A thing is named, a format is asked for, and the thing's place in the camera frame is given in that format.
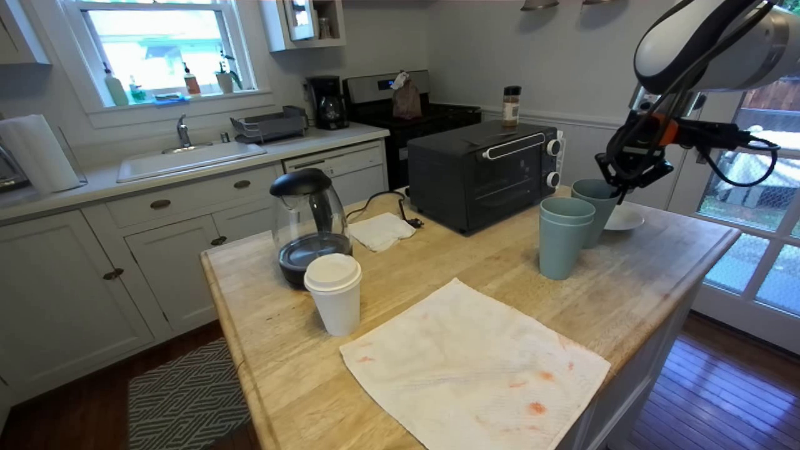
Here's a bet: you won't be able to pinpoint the white paper towel roll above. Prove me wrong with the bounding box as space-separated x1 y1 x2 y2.
0 112 83 198

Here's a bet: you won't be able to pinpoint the spice jar with dark lid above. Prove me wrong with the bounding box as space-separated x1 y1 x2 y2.
499 85 525 125

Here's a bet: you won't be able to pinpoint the white kitchen sink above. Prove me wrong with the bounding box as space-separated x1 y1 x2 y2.
115 140 269 186

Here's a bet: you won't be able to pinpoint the white paper napkin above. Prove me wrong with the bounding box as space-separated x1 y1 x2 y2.
344 211 417 256

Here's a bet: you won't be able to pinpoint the silver dish rack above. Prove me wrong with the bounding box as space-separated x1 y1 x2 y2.
229 105 309 145

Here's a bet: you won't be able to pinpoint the white lidded paper cup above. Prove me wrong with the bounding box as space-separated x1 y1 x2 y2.
302 252 365 338

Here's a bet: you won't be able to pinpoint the small brown bottle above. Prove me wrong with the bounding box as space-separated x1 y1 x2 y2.
179 62 202 97

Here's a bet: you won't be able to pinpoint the kitchen window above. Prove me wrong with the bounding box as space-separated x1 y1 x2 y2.
63 0 258 111

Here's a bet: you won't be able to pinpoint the metal sink faucet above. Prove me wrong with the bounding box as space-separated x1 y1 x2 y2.
172 112 195 150

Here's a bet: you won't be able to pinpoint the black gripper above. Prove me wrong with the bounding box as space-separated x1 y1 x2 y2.
594 112 674 205

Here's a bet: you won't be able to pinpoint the grey patterned floor mat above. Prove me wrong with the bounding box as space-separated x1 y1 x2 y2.
124 336 254 450

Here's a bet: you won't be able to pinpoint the black steel stove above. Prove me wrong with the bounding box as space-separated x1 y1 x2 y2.
343 71 485 193

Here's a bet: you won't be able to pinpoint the black toaster oven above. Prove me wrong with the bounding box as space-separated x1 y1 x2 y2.
405 120 565 238

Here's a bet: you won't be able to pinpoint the white wall cabinet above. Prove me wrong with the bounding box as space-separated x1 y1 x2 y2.
259 0 347 55

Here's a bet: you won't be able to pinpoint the white windowsill pot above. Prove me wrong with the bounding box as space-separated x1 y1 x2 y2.
213 53 245 96

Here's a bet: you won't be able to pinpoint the brown paper bag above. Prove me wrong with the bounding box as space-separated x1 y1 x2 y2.
389 71 424 123

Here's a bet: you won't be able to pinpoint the green plastic cup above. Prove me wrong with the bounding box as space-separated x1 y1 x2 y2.
537 217 594 283
569 178 624 251
537 196 598 230

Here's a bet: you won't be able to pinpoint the green soap bottle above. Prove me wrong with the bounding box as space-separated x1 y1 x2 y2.
102 66 133 111

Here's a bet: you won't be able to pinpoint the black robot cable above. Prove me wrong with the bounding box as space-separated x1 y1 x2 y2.
697 132 783 190

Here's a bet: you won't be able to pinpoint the black coffee maker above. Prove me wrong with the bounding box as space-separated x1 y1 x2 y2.
304 75 352 132

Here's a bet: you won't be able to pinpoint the wooden top kitchen island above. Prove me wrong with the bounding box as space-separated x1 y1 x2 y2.
198 186 743 450

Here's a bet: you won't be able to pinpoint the orange black wrist camera mount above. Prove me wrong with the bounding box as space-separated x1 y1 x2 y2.
645 111 747 155

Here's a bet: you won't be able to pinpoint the glass electric kettle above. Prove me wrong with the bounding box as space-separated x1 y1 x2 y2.
267 167 354 292

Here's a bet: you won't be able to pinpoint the stained white cloth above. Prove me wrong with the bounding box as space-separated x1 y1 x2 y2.
338 277 612 450

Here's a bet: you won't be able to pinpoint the white base cabinets with counter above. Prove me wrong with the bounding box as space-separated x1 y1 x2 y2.
0 123 392 410

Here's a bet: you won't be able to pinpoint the white glass pane door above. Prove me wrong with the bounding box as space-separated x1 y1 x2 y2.
690 72 800 358

